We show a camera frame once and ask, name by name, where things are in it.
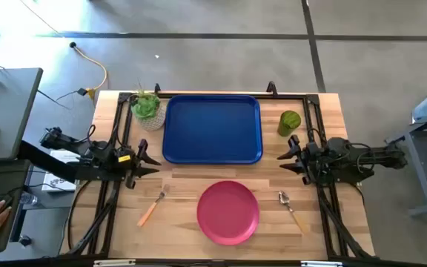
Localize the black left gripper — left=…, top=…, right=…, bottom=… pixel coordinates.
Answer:
left=125, top=139, right=162, bottom=190

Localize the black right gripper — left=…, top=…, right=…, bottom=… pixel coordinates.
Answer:
left=277, top=134, right=311, bottom=187

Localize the spoon with wooden handle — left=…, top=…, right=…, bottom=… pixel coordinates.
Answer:
left=277, top=190, right=311, bottom=235

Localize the green ribbed cup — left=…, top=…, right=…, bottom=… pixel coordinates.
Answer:
left=277, top=110, right=302, bottom=138

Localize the fork with orange handle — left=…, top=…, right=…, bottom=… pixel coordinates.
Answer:
left=136, top=184, right=171, bottom=228

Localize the pink round plate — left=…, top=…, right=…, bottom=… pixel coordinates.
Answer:
left=196, top=180, right=261, bottom=246

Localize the blue plastic tray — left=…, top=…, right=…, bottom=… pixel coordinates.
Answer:
left=162, top=93, right=264, bottom=165

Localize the green succulent in white pot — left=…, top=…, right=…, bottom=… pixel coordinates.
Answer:
left=130, top=83, right=168, bottom=132

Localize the white printed booklet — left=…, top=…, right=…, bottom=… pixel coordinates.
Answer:
left=42, top=150, right=82, bottom=193

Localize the black diagonal support bar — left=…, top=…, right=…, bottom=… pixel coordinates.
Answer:
left=18, top=139, right=79, bottom=183

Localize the clear water bottle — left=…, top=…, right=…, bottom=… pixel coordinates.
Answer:
left=19, top=191, right=39, bottom=206

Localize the grey metal cart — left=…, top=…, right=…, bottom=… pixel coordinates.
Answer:
left=385, top=111, right=427, bottom=218

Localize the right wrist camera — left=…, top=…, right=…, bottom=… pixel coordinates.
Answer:
left=305, top=142, right=324, bottom=164

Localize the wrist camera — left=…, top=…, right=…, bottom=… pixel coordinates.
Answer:
left=116, top=147, right=135, bottom=168
left=305, top=142, right=324, bottom=164

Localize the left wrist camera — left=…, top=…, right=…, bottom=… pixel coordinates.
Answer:
left=116, top=147, right=135, bottom=168

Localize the black aluminium table frame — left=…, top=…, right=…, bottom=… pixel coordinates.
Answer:
left=60, top=90, right=377, bottom=260

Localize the yellow extension cable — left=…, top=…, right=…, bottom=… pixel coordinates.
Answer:
left=73, top=44, right=109, bottom=101

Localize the thin black cable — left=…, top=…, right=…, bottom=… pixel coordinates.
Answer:
left=37, top=88, right=89, bottom=111

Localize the thin white floor cable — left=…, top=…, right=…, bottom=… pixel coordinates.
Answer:
left=19, top=0, right=64, bottom=38

